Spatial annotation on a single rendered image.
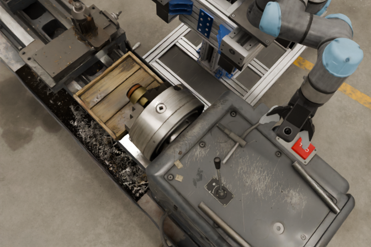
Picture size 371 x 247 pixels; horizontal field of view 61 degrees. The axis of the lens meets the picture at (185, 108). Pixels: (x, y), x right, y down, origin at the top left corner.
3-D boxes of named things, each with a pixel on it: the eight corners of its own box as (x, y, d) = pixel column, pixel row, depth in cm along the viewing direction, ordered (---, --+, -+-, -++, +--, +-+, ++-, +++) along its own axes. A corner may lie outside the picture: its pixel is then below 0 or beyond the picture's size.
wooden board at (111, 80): (171, 92, 157) (171, 89, 153) (116, 141, 146) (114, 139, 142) (130, 54, 164) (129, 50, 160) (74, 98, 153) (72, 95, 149)
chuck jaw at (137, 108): (157, 119, 125) (134, 138, 120) (155, 124, 130) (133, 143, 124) (137, 101, 128) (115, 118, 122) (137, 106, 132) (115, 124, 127)
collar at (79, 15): (93, 12, 141) (91, 8, 138) (79, 22, 139) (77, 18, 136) (81, 2, 143) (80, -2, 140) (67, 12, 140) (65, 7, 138)
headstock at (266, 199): (315, 204, 141) (367, 193, 105) (248, 291, 127) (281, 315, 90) (217, 114, 154) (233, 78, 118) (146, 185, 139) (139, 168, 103)
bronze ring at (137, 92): (155, 92, 128) (139, 78, 130) (138, 107, 125) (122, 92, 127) (156, 101, 136) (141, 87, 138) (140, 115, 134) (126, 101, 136)
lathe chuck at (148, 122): (197, 112, 146) (200, 87, 116) (148, 160, 139) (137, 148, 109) (184, 99, 148) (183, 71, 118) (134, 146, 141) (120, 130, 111)
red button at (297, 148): (313, 149, 110) (316, 147, 109) (303, 160, 109) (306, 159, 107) (300, 137, 112) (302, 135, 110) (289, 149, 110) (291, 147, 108)
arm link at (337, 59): (366, 39, 69) (367, 66, 64) (339, 73, 78) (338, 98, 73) (330, 29, 69) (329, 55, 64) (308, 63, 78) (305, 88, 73)
